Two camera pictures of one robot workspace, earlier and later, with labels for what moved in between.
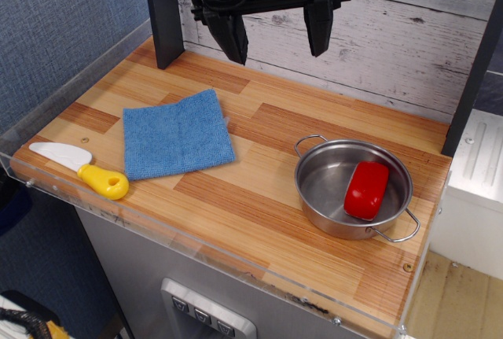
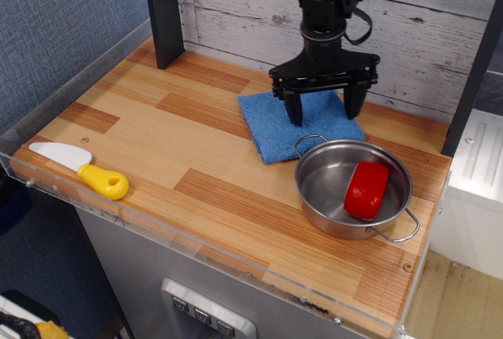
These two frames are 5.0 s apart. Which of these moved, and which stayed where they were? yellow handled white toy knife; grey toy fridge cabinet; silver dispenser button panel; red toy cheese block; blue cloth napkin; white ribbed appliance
Moved: blue cloth napkin
Stayed: yellow handled white toy knife; grey toy fridge cabinet; white ribbed appliance; red toy cheese block; silver dispenser button panel
